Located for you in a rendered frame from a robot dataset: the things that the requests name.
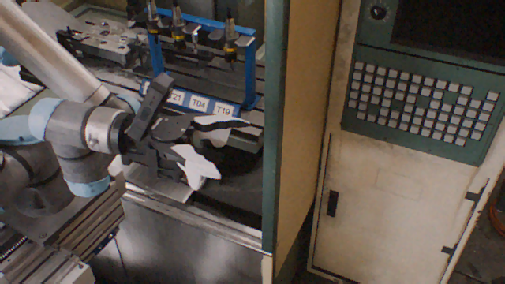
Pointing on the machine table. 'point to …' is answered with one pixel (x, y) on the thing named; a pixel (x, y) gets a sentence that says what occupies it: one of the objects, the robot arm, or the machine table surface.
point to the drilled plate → (109, 50)
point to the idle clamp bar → (187, 54)
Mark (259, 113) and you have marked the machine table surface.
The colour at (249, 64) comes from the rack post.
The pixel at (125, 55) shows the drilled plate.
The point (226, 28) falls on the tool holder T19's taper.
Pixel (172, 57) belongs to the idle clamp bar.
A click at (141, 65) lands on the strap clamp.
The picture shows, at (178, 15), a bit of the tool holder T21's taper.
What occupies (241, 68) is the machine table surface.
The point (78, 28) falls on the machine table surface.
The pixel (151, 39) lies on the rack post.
